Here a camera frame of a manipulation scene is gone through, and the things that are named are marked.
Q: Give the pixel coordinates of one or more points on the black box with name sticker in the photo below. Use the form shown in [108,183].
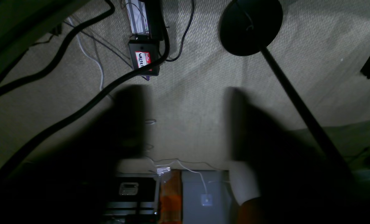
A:
[143,52]

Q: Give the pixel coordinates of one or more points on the black round lamp base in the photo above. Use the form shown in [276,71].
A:
[246,22]

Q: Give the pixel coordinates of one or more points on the black lamp pole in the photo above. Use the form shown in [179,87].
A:
[320,136]

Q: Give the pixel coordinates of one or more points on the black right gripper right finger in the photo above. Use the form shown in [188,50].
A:
[296,183]

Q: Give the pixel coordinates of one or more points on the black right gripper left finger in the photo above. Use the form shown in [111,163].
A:
[72,183]

